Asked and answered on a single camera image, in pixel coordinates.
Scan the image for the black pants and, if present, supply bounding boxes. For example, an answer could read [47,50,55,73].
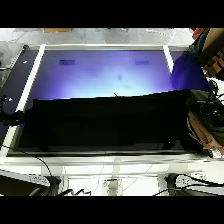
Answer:
[17,89,198,155]

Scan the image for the heap of clothes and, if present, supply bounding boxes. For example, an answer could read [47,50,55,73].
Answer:
[189,28,224,82]

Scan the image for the blue garment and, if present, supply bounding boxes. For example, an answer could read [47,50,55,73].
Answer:
[171,52,212,93]

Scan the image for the olive green garment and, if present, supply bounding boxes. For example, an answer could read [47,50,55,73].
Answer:
[189,89,224,112]

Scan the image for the silver frame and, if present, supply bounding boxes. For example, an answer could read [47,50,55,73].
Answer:
[0,43,224,197]

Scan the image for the black cable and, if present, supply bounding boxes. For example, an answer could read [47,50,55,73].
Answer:
[0,143,55,183]

